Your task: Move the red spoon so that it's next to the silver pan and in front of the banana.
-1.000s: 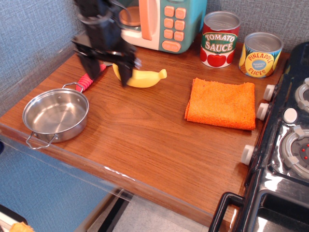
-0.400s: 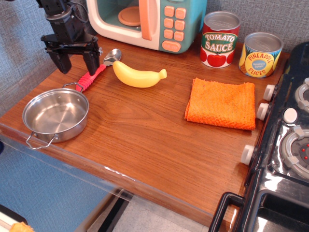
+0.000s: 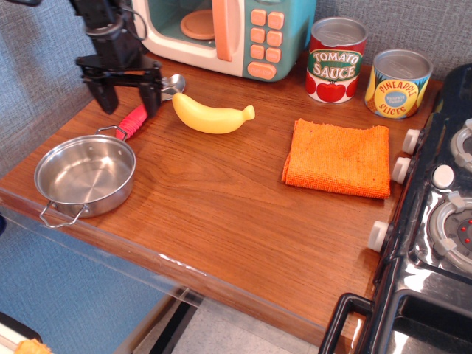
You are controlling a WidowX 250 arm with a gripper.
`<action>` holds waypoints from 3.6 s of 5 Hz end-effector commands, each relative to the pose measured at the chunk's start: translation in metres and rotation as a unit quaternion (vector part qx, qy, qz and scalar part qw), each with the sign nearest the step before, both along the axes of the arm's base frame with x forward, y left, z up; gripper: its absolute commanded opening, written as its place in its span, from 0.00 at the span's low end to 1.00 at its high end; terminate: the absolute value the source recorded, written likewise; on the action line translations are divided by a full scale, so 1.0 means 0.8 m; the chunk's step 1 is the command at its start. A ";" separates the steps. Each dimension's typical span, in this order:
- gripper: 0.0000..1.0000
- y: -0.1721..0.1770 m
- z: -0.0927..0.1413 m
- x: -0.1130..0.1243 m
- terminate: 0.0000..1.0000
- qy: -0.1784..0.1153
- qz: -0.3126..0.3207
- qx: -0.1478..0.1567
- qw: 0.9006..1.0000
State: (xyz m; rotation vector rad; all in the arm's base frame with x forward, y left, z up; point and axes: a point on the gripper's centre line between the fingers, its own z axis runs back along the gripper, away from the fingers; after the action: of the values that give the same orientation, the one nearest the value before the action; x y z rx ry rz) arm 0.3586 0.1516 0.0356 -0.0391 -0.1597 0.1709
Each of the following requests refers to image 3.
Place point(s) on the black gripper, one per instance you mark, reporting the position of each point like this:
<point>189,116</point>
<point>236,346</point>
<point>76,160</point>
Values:
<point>120,60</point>

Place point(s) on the red handled metal spoon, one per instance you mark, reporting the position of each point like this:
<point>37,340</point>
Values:
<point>135,119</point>

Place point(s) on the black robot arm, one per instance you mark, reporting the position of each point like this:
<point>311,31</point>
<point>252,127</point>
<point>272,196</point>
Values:
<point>102,13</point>

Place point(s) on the yellow toy banana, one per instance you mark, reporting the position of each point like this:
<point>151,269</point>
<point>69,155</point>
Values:
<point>207,119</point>

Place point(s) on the silver metal pan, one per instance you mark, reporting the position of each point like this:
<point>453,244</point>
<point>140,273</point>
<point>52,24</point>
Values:
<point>85,176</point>

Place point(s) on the teal toy microwave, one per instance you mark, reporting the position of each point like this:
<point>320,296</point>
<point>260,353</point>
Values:
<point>258,40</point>

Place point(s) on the tomato sauce can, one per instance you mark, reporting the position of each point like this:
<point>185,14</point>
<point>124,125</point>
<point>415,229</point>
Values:
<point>335,55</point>

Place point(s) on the orange folded cloth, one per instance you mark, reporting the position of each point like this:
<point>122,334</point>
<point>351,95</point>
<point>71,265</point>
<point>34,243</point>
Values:
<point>345,161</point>

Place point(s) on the pineapple slices can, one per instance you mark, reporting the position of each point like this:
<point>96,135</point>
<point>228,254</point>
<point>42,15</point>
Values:
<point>397,83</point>

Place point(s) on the white stove knob middle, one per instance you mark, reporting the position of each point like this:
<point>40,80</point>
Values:
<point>400,169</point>

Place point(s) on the white stove knob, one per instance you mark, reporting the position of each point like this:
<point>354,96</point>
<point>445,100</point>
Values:
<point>377,235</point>
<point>410,141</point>
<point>400,169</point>

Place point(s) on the white stove knob upper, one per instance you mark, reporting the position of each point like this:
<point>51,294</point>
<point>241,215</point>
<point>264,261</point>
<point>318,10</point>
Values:
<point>410,141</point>

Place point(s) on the white stove knob lower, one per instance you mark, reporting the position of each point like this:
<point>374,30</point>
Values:
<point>377,235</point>

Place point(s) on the black toy stove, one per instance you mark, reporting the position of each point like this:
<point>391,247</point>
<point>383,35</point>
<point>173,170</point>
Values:
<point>422,298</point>

